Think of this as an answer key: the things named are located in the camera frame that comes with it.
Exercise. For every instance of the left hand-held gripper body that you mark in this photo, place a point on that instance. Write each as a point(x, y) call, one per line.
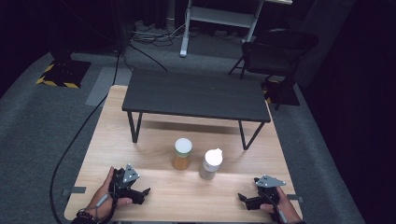
point(123, 186)

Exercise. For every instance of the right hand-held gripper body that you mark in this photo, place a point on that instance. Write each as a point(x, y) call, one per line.
point(269, 193)

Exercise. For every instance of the orange spice jar white lid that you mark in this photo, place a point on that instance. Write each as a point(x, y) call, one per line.
point(181, 160)

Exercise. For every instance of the white bottle with flip cap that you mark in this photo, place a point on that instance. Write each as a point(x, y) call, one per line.
point(210, 166)

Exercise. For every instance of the black low shelf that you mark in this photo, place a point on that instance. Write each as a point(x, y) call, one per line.
point(196, 93)

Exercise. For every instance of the person's right hand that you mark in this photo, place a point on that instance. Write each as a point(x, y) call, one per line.
point(285, 208)

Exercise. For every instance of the person's left hand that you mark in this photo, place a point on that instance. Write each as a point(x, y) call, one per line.
point(102, 202)

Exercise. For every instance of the gray tape strip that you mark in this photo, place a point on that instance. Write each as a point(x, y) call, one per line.
point(295, 197)
point(77, 189)

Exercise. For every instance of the black stand base hazard tape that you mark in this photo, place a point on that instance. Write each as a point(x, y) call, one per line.
point(63, 70)

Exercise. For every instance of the black folding chair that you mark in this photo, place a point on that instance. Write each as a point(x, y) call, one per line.
point(280, 49)

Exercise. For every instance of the white desk frame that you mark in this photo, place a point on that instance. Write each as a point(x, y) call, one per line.
point(218, 15)

